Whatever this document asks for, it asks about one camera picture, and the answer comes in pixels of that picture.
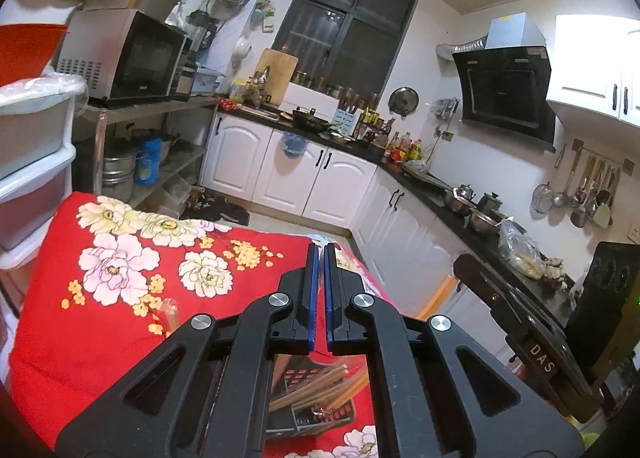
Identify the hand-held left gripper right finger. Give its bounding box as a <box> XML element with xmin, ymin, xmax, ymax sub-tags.
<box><xmin>323</xmin><ymin>243</ymin><xmax>584</xmax><ymax>458</ymax></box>

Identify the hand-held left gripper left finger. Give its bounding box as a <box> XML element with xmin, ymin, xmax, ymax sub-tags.
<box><xmin>54</xmin><ymin>242</ymin><xmax>320</xmax><ymax>458</ymax></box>

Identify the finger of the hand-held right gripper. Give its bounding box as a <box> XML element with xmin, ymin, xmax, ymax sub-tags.
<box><xmin>452</xmin><ymin>253</ymin><xmax>604</xmax><ymax>424</ymax></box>

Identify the wooden chopstick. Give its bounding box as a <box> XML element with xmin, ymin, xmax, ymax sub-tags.
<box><xmin>269</xmin><ymin>362</ymin><xmax>351</xmax><ymax>413</ymax></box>

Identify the grey lattice utensil basket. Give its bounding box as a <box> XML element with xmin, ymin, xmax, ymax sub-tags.
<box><xmin>265</xmin><ymin>352</ymin><xmax>376</xmax><ymax>442</ymax></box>

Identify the row of hanging kitchen utensils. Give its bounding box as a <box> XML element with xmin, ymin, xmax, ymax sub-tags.
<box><xmin>531</xmin><ymin>138</ymin><xmax>622</xmax><ymax>230</ymax></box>

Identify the clear plastic bag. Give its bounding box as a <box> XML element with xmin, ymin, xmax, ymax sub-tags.
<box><xmin>498</xmin><ymin>219</ymin><xmax>547</xmax><ymax>280</ymax></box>

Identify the orange chopstick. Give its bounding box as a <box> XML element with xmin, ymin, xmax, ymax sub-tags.
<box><xmin>315</xmin><ymin>372</ymin><xmax>372</xmax><ymax>412</ymax></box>

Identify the steel cooking pot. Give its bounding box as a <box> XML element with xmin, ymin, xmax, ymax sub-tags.
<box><xmin>469</xmin><ymin>210</ymin><xmax>502</xmax><ymax>235</ymax></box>

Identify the black bag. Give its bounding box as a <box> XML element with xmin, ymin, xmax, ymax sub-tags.
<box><xmin>181</xmin><ymin>190</ymin><xmax>251</xmax><ymax>227</ymax></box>

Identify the clear plastic wrapper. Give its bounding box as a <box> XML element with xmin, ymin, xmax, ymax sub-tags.
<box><xmin>149</xmin><ymin>297</ymin><xmax>181</xmax><ymax>338</ymax></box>

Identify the black countertop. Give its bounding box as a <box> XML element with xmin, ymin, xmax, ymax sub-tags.
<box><xmin>217</xmin><ymin>100</ymin><xmax>576</xmax><ymax>329</ymax></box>

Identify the blue hanging bag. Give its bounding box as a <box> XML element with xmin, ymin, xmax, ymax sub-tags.
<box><xmin>281</xmin><ymin>132</ymin><xmax>307</xmax><ymax>159</ymax></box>

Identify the steel kettle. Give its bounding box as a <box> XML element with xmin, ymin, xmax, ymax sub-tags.
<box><xmin>445</xmin><ymin>184</ymin><xmax>476</xmax><ymax>215</ymax></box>

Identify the group of condiment bottles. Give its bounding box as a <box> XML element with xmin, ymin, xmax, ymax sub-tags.
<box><xmin>382</xmin><ymin>130</ymin><xmax>427</xmax><ymax>164</ymax></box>

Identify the black wok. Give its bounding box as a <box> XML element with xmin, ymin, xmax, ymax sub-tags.
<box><xmin>292</xmin><ymin>108</ymin><xmax>342</xmax><ymax>135</ymax></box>

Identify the light blue knife block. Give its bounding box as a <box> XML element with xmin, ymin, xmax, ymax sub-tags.
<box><xmin>334</xmin><ymin>108</ymin><xmax>359</xmax><ymax>137</ymax></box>

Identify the white windowsill box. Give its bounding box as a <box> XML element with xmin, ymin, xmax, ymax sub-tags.
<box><xmin>282</xmin><ymin>83</ymin><xmax>344</xmax><ymax>122</ymax></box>

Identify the steel pot lid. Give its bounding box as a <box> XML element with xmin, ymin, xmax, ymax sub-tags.
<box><xmin>390</xmin><ymin>86</ymin><xmax>420</xmax><ymax>117</ymax></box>

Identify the blue plastic jug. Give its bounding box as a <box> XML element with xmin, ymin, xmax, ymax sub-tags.
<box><xmin>134</xmin><ymin>138</ymin><xmax>162</xmax><ymax>187</ymax></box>

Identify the wooden cutting board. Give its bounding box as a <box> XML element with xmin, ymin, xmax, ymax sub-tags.
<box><xmin>255</xmin><ymin>48</ymin><xmax>300</xmax><ymax>107</ymax></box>

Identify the black range hood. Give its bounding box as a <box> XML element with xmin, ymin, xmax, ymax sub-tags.
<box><xmin>452</xmin><ymin>13</ymin><xmax>557</xmax><ymax>154</ymax></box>

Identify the steel stock pot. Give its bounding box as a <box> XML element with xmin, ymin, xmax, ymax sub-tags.
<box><xmin>102</xmin><ymin>150</ymin><xmax>136</xmax><ymax>190</ymax></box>

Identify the red floral blanket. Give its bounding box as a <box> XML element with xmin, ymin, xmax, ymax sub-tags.
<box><xmin>7</xmin><ymin>190</ymin><xmax>401</xmax><ymax>458</ymax></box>

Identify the white storage box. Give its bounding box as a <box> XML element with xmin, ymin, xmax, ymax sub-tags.
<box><xmin>192</xmin><ymin>65</ymin><xmax>224</xmax><ymax>97</ymax></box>

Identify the metal shelf rack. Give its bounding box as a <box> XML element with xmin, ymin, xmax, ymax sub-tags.
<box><xmin>72</xmin><ymin>95</ymin><xmax>221</xmax><ymax>219</ymax></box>

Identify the dark kitchen window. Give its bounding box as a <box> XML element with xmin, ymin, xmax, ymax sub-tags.
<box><xmin>272</xmin><ymin>0</ymin><xmax>419</xmax><ymax>100</ymax></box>

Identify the white plastic drawer unit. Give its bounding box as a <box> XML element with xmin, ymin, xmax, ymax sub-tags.
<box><xmin>0</xmin><ymin>75</ymin><xmax>92</xmax><ymax>270</ymax></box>

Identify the silver microwave oven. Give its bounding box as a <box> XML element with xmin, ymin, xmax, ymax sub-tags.
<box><xmin>55</xmin><ymin>8</ymin><xmax>189</xmax><ymax>107</ymax></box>

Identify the red plastic basin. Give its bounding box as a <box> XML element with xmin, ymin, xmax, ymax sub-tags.
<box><xmin>0</xmin><ymin>23</ymin><xmax>69</xmax><ymax>89</ymax></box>

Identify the white upper wall cabinet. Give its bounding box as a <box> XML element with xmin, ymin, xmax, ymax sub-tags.
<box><xmin>546</xmin><ymin>15</ymin><xmax>640</xmax><ymax>130</ymax></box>

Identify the silver exhaust duct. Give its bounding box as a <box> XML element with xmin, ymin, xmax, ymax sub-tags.
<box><xmin>436</xmin><ymin>35</ymin><xmax>489</xmax><ymax>60</ymax></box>

